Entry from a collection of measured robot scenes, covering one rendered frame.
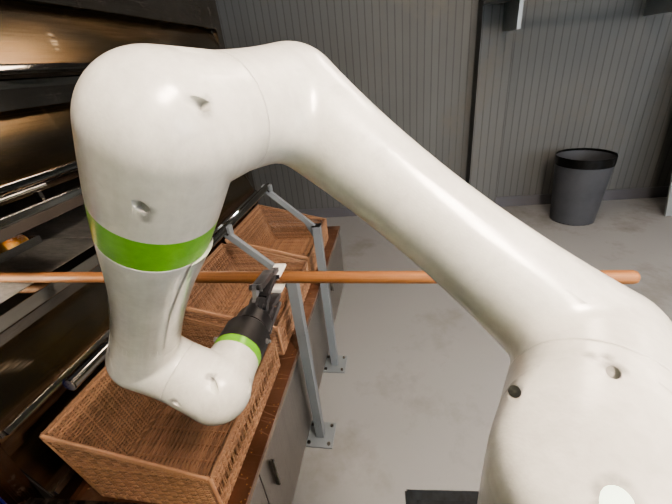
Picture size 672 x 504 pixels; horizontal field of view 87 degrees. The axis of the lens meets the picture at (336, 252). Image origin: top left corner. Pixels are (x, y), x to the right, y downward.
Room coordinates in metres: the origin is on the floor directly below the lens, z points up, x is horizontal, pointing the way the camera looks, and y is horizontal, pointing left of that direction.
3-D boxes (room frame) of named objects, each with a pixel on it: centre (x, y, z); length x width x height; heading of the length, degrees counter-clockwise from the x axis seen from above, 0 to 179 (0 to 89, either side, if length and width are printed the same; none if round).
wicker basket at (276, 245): (2.04, 0.33, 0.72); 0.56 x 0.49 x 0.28; 168
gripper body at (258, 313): (0.61, 0.18, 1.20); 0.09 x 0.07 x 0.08; 168
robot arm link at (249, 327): (0.54, 0.20, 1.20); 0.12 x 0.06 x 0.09; 78
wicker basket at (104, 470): (0.88, 0.57, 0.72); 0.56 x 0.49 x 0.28; 168
